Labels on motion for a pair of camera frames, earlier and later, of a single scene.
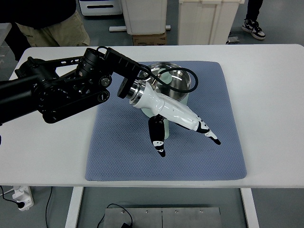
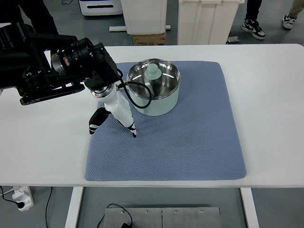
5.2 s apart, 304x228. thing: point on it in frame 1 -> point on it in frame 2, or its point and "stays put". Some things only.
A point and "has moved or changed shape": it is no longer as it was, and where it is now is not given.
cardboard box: (150, 40) stays put
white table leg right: (250, 208) stays put
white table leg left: (74, 209) stays put
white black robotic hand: (144, 96) -> (115, 104)
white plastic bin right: (206, 22) stays put
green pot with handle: (169, 78) has moved or changed shape
